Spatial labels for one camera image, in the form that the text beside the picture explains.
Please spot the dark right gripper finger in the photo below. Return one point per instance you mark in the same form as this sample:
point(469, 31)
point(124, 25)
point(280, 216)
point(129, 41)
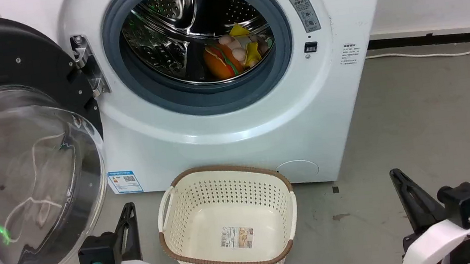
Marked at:
point(407, 200)
point(431, 211)

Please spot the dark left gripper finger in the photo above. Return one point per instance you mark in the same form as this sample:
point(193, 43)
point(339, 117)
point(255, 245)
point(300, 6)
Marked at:
point(133, 234)
point(122, 242)

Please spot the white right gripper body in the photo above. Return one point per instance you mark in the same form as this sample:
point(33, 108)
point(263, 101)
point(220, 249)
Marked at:
point(437, 244)

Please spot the round black glass washer door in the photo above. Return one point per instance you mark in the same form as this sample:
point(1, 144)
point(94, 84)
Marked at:
point(20, 176)

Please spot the white front-load washing machine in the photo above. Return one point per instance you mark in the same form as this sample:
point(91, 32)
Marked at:
point(227, 142)

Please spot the silver metal door hinge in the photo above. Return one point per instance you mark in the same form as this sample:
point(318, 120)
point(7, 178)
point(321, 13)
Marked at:
point(87, 65)

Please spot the black door lock latch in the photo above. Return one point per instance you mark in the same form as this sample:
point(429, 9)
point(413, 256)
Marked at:
point(310, 47)

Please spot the blue energy label sticker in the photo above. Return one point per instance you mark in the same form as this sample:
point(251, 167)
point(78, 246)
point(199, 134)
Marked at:
point(125, 182)

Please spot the cream perforated laundry basket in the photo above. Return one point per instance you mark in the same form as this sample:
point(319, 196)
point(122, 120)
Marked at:
point(228, 222)

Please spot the paper label with barcode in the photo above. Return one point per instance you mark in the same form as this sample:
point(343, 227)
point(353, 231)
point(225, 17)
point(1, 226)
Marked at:
point(237, 237)

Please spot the small printed spec sticker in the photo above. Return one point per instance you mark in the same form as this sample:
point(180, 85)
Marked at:
point(349, 54)

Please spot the black baseboard strip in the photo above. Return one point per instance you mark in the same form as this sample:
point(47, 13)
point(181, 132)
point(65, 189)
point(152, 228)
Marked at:
point(439, 39)

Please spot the orange plush toy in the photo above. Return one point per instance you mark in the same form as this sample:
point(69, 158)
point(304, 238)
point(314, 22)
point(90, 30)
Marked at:
point(219, 62)

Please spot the steel perforated washer drum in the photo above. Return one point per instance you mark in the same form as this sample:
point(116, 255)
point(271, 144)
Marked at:
point(169, 37)

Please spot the grey warning sticker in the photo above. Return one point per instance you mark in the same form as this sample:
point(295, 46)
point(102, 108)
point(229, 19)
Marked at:
point(304, 12)

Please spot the yellow and beige plush doll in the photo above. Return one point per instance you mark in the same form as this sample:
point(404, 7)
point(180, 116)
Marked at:
point(247, 45)

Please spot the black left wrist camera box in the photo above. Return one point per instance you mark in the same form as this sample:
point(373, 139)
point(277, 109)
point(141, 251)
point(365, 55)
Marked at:
point(96, 254)

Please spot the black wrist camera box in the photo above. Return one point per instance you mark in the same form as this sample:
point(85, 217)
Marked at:
point(96, 254)
point(466, 204)

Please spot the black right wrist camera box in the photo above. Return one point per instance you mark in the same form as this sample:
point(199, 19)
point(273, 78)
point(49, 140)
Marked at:
point(466, 204)

